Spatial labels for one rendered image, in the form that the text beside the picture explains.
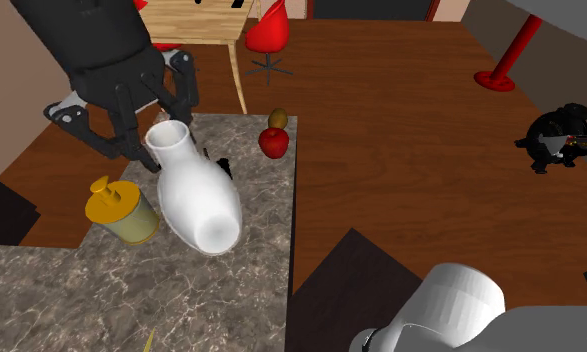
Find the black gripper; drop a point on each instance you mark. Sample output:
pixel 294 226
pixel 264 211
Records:
pixel 103 44

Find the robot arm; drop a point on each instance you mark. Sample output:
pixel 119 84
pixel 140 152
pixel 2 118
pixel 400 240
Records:
pixel 468 317

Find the white vase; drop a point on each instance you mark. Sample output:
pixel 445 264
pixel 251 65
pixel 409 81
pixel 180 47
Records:
pixel 198 195

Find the small black object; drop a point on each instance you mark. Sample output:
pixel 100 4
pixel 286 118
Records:
pixel 224 168

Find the yellow lidded jar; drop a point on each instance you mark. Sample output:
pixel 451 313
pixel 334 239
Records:
pixel 122 214

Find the light wooden table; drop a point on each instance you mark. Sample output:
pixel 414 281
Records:
pixel 195 22

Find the red apple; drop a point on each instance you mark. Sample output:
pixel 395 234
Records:
pixel 273 143

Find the brown green kiwi fruit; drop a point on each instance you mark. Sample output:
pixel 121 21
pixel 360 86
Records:
pixel 278 118

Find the red swivel chair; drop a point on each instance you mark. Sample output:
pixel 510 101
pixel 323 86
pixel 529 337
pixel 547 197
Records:
pixel 268 31

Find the yellow pointed object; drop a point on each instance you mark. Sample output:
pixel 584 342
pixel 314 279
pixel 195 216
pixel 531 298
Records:
pixel 149 342

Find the dark robot stand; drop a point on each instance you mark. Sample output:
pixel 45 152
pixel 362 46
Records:
pixel 342 292

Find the black animal figure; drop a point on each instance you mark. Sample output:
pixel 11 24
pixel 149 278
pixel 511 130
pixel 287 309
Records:
pixel 556 136

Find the grey table with red post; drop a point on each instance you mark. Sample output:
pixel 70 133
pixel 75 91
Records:
pixel 517 44

